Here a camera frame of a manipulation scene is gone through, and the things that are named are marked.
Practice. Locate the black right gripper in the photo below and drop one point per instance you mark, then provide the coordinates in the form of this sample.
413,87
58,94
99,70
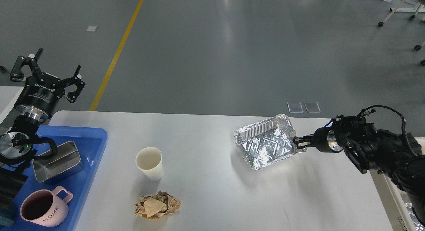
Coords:
323,140

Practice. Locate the white paper cup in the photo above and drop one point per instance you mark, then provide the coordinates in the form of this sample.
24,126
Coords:
149,161

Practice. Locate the clear floor plate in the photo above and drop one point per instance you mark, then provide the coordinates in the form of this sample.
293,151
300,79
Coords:
295,107
312,107

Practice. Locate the clear floor plate left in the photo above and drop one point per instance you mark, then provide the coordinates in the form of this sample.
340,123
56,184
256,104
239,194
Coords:
295,107

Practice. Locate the blue plastic tray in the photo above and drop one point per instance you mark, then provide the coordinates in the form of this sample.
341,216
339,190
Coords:
90,143

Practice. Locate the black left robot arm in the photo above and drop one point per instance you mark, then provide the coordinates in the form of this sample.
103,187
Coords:
19,146

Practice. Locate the brown paper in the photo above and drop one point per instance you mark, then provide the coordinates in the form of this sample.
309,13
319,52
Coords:
156,205

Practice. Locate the stainless steel rectangular container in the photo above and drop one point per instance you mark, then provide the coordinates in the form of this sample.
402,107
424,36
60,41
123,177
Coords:
67,162

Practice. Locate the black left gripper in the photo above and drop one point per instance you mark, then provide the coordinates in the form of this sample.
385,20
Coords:
40,95

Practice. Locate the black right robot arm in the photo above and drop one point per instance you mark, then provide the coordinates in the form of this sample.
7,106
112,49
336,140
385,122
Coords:
398,156

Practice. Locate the cream plastic bin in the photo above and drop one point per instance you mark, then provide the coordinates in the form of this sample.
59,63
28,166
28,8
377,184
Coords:
397,204

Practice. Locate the clear floor plate right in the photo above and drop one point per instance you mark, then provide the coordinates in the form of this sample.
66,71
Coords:
312,107

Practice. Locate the aluminium foil tray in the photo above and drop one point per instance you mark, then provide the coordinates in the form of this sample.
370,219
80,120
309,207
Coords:
267,142

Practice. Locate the white side table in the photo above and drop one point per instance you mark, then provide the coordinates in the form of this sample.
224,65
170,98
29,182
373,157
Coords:
8,97

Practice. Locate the teal sponge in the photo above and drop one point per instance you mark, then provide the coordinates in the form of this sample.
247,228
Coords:
6,220

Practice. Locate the pink ribbed mug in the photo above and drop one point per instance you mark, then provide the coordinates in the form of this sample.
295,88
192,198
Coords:
46,208

